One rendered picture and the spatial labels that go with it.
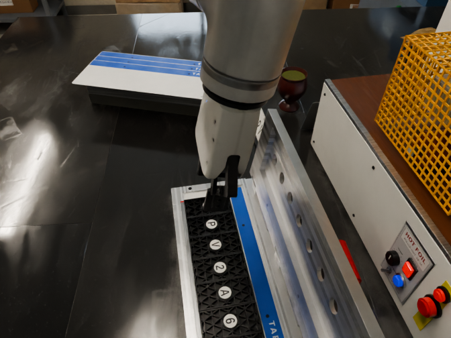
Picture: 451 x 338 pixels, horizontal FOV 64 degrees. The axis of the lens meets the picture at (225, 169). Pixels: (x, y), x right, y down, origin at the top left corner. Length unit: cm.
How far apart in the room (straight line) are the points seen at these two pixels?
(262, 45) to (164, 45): 110
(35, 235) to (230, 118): 58
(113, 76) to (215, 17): 73
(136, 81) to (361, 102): 58
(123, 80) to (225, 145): 69
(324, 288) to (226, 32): 38
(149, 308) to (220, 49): 49
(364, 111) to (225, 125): 45
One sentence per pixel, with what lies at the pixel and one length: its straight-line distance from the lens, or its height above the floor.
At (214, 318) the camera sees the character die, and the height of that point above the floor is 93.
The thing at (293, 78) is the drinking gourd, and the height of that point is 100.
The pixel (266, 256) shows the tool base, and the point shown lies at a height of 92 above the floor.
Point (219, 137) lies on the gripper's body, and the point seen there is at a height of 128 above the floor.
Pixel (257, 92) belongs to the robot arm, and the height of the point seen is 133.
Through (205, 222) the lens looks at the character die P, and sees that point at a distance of 74.
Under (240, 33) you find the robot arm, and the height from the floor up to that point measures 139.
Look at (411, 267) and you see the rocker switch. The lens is 65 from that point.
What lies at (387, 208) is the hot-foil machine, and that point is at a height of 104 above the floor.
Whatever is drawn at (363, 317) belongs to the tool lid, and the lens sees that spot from 48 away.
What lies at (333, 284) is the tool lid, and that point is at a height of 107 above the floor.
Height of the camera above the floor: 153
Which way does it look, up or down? 45 degrees down
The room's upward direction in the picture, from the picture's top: straight up
